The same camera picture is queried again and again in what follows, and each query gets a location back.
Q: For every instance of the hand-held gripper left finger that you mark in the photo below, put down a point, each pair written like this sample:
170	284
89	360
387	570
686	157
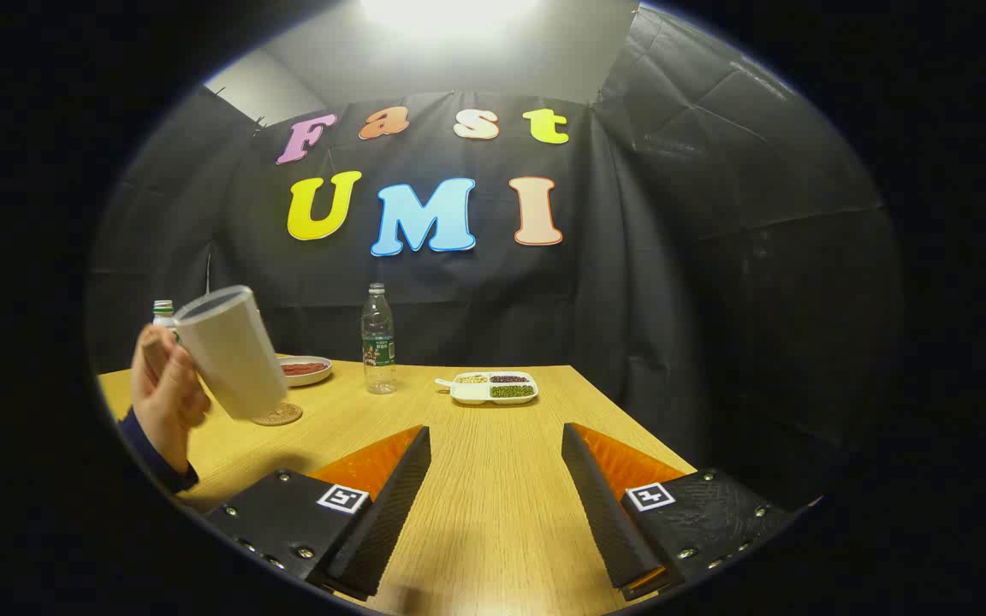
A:
390	505

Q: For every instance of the round cork coaster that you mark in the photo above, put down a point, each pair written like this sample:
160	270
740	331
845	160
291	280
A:
283	417

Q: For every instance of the wooden table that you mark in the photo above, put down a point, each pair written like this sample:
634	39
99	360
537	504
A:
493	479

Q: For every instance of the black backdrop cloth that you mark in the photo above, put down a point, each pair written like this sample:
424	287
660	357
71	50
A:
459	299

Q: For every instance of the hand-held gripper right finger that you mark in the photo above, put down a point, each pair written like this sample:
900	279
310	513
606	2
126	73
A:
600	505

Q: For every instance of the white round plate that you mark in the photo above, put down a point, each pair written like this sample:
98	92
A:
309	378

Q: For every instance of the white divided tray of beans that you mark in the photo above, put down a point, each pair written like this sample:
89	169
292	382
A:
493	390

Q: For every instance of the clear water bottle green label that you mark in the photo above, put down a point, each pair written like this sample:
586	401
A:
379	351

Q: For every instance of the red meat slice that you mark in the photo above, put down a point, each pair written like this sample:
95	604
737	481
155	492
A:
303	369

